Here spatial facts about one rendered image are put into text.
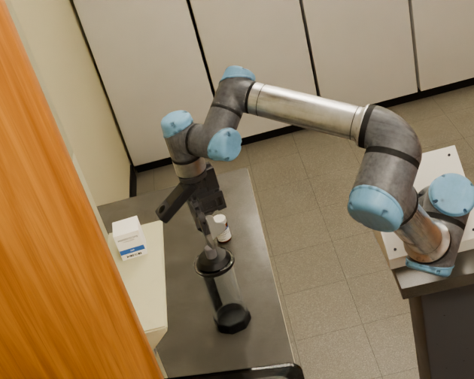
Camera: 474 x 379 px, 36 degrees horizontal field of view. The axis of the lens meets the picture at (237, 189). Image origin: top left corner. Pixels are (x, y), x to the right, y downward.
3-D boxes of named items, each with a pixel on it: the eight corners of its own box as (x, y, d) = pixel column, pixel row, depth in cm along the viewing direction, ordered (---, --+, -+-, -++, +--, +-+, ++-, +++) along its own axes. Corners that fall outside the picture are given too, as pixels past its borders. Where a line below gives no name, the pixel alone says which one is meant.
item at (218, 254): (193, 264, 196) (187, 244, 192) (225, 250, 198) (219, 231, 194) (205, 283, 188) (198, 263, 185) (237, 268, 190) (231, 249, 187)
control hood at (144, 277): (120, 383, 130) (101, 344, 124) (123, 268, 157) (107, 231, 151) (182, 367, 129) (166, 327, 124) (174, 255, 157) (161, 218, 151)
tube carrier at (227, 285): (208, 314, 207) (187, 257, 195) (242, 298, 209) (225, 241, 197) (221, 338, 198) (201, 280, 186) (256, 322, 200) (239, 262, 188)
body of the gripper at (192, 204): (228, 210, 182) (216, 170, 175) (195, 223, 180) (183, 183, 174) (217, 195, 188) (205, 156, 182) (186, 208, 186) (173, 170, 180)
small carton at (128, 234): (123, 261, 142) (113, 237, 139) (121, 246, 146) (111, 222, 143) (147, 253, 142) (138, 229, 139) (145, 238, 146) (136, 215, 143)
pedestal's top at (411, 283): (478, 207, 226) (477, 197, 224) (518, 274, 199) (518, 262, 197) (375, 231, 228) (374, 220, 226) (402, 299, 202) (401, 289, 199)
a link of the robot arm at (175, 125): (178, 127, 164) (150, 122, 169) (191, 168, 170) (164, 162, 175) (199, 110, 169) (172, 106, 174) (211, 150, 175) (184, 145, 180)
